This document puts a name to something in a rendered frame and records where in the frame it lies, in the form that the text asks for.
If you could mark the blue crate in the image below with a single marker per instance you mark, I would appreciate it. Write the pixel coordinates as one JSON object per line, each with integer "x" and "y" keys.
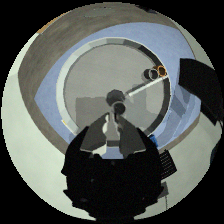
{"x": 153, "y": 139}

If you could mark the bronze bushing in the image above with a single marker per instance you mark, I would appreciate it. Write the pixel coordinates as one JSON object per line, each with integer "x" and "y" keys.
{"x": 161, "y": 69}

